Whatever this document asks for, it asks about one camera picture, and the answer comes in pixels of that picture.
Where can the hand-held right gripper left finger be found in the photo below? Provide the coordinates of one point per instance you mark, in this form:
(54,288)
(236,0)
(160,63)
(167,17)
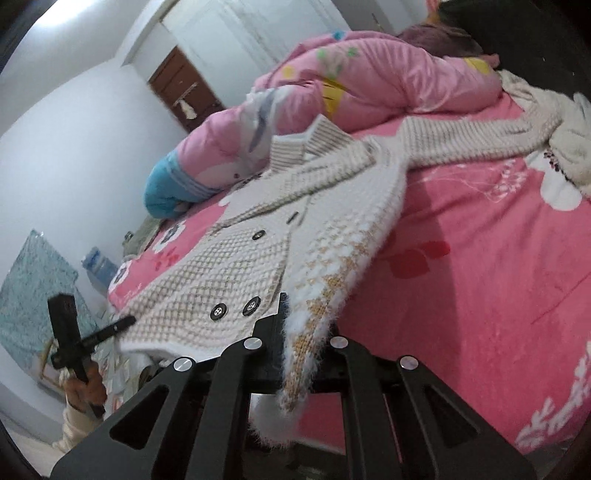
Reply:
(268,328)

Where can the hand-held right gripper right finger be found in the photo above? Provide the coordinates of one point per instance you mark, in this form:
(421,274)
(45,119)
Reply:
(353,369)

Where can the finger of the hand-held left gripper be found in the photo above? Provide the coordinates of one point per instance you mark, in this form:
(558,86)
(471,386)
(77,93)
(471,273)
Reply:
(108,331)

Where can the beige checked knit coat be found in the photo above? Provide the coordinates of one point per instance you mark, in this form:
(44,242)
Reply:
(221,277)

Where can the person's left forearm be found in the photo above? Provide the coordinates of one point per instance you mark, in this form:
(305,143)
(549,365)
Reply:
(76,429)

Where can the person's left hand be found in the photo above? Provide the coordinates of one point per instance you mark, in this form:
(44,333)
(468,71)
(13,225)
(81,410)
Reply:
(87,391)

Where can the teal patterned mat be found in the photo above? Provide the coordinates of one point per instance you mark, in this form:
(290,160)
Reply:
(32,286)

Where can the blue water jug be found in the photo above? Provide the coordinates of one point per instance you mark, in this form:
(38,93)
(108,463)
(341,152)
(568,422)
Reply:
(98,267)

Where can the green patterned mat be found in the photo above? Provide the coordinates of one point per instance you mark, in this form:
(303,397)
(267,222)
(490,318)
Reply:
(141,235)

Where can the pink floral bed sheet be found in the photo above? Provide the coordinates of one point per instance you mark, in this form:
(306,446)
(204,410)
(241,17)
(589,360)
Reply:
(461,277)

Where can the cream cloth on door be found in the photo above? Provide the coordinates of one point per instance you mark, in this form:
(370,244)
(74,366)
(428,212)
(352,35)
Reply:
(187,110)

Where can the brown wooden door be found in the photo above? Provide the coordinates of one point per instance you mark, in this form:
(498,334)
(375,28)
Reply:
(175,78)

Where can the pink printed quilt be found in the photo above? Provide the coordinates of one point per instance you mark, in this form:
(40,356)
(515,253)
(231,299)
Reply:
(392,83)

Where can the white wardrobe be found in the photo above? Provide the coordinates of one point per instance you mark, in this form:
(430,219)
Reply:
(254,27)

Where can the white fleece blanket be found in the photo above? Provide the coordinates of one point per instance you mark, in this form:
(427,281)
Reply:
(572,134)

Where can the purple cloth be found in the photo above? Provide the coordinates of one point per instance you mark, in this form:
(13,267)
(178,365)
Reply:
(438,39)

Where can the orange cloth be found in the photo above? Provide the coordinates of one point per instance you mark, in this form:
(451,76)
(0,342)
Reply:
(432,9)

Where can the dark padded headboard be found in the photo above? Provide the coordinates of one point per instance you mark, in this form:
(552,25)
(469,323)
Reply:
(531,37)

